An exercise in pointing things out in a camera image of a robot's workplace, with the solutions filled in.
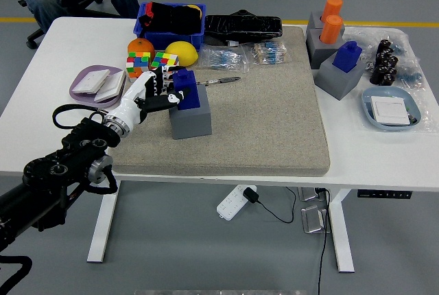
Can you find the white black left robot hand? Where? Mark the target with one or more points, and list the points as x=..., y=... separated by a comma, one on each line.
x=132, y=103

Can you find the blue square seal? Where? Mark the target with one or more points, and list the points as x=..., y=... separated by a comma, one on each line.
x=346, y=58
x=192, y=96

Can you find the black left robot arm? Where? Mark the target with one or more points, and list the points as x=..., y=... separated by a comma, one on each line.
x=51, y=171

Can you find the orange cylinder seal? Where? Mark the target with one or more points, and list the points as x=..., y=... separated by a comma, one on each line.
x=332, y=8
x=331, y=31

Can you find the multicoloured puzzle cube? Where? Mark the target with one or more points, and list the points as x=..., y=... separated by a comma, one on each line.
x=137, y=63
x=164, y=60

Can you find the purple tray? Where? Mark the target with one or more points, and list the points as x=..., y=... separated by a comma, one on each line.
x=80, y=97

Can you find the orange fruit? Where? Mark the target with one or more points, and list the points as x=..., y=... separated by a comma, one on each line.
x=140, y=46

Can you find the grey holder block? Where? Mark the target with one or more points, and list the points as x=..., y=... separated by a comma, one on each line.
x=336, y=84
x=313, y=20
x=192, y=123
x=319, y=51

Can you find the yellow lemon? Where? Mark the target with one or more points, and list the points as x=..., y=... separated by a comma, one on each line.
x=181, y=53

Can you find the blue plastic bin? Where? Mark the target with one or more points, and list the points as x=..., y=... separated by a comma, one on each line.
x=178, y=39

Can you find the black cloth with red trim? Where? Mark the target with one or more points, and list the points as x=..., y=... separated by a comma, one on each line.
x=171, y=17

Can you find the small metal folding tool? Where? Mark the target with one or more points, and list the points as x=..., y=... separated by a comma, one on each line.
x=226, y=80

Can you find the clear bag of resistors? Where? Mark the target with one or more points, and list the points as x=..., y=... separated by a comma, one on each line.
x=223, y=58
x=269, y=51

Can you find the yellow round item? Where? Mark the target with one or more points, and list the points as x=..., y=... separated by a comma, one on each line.
x=196, y=8

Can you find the small white connector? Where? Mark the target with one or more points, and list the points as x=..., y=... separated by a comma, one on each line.
x=232, y=44

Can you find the black office chair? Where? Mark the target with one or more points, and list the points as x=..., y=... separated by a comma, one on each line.
x=34, y=36

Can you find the white table leg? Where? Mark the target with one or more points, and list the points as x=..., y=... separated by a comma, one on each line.
x=103, y=219
x=341, y=233

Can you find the grey-brown mat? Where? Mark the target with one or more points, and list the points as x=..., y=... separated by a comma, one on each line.
x=257, y=120

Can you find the black plastic-wrapped bundle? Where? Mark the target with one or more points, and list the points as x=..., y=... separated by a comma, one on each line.
x=240, y=27

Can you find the white power strip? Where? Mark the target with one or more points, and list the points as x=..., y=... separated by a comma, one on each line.
x=231, y=204

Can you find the black plug adapter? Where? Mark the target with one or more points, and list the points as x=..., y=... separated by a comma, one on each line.
x=250, y=195

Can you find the metal floor socket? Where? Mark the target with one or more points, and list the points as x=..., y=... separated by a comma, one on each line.
x=313, y=219
x=308, y=195

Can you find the light blue tray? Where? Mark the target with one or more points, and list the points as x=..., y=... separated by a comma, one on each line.
x=368, y=103

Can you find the black cylinder parts cluster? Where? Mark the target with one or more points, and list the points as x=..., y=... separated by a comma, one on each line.
x=384, y=65

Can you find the black table control panel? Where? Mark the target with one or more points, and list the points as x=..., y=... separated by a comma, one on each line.
x=384, y=194

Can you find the bag of blue parts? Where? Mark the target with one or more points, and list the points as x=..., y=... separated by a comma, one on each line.
x=409, y=78

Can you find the clear plastic bag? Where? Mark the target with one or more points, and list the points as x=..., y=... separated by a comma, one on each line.
x=408, y=61

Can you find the small green black component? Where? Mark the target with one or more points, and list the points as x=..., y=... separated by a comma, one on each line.
x=412, y=119

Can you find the white switch panel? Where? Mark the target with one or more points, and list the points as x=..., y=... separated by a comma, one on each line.
x=111, y=89
x=91, y=82
x=391, y=111

